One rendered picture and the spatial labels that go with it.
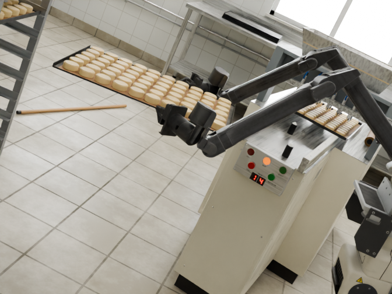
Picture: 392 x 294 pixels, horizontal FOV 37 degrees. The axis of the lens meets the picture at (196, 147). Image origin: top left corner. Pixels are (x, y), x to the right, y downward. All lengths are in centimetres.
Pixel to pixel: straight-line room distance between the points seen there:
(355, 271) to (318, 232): 118
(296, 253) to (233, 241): 76
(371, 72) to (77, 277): 178
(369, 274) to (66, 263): 135
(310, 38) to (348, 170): 73
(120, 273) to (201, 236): 43
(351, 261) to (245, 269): 67
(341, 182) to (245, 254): 78
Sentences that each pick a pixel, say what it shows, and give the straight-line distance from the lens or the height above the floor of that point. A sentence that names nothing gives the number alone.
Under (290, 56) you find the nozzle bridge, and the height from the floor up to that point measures 114.
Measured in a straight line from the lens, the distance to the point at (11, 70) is 243.
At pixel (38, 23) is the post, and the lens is 235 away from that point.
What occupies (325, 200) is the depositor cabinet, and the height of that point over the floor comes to 55.
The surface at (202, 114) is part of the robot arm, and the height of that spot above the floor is 109.
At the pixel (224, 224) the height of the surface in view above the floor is 44.
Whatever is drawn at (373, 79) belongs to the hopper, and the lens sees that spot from 318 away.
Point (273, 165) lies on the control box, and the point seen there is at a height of 81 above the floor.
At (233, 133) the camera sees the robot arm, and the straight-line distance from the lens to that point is 173.
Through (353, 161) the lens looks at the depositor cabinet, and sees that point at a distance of 319.
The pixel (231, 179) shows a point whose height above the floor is 64.
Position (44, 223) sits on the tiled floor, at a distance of 300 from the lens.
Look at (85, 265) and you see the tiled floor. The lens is 282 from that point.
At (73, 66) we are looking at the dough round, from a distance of 193.
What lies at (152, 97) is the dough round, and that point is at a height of 103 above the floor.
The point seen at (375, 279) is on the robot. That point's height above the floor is 75.
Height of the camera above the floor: 157
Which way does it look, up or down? 19 degrees down
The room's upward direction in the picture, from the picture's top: 25 degrees clockwise
